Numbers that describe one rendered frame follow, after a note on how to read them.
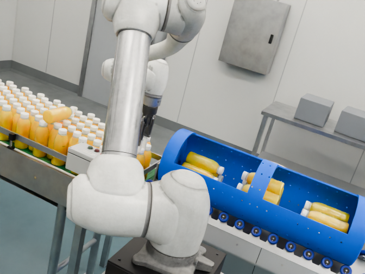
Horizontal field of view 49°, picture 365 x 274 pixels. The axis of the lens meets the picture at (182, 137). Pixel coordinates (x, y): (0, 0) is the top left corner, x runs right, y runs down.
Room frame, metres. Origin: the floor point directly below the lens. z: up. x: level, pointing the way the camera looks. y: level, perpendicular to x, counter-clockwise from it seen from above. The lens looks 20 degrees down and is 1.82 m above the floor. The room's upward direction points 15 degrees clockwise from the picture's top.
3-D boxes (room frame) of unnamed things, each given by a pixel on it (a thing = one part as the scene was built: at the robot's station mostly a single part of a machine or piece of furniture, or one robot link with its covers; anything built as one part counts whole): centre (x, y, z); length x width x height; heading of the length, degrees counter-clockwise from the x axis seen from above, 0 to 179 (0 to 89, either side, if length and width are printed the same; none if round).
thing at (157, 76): (1.78, 0.19, 1.44); 0.13 x 0.11 x 0.16; 103
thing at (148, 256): (1.01, -0.07, 1.11); 0.22 x 0.18 x 0.06; 77
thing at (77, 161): (1.56, 0.35, 1.05); 0.20 x 0.10 x 0.10; 71
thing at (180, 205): (1.01, -0.04, 1.25); 0.18 x 0.16 x 0.22; 104
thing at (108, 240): (2.23, 0.30, 0.55); 0.04 x 0.04 x 1.10; 71
